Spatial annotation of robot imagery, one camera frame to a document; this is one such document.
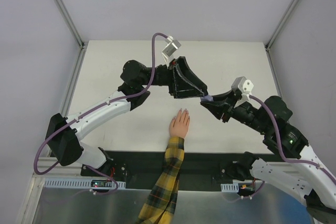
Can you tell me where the purple nail polish bottle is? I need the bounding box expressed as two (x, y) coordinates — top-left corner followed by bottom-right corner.
(201, 95), (214, 102)

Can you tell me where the yellow plaid sleeve forearm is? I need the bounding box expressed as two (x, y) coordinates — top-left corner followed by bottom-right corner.
(136, 137), (185, 223)

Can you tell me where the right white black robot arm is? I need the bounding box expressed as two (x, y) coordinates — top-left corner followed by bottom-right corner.
(201, 90), (335, 223)

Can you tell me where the mannequin hand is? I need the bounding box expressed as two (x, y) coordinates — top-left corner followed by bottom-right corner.
(169, 109), (190, 138)

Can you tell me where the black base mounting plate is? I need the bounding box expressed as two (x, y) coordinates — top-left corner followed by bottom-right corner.
(80, 148), (279, 190)

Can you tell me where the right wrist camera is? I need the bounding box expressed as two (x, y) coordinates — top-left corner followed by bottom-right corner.
(231, 77), (254, 101)

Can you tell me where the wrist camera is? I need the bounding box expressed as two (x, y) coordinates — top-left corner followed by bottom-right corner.
(161, 36), (181, 67)
(231, 77), (254, 101)

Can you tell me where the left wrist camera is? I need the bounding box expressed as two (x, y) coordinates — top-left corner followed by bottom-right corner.
(161, 36), (181, 67)

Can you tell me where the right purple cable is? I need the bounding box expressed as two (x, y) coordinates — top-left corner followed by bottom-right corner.
(249, 94), (336, 185)

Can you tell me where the right white cable duct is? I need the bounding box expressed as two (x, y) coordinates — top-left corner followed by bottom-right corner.
(220, 183), (239, 193)

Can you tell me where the white cable duct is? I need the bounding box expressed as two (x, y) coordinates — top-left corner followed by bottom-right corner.
(220, 183), (239, 193)
(44, 178), (126, 190)

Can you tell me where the left aluminium frame post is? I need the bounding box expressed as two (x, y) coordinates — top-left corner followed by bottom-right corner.
(54, 0), (85, 49)

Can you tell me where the aluminium frame post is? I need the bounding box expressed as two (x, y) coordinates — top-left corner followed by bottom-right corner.
(54, 0), (85, 49)
(265, 0), (301, 52)

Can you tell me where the right aluminium frame post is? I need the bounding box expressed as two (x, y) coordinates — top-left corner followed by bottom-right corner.
(265, 0), (301, 52)

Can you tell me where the left white cable duct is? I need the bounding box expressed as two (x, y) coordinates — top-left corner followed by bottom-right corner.
(44, 178), (126, 190)

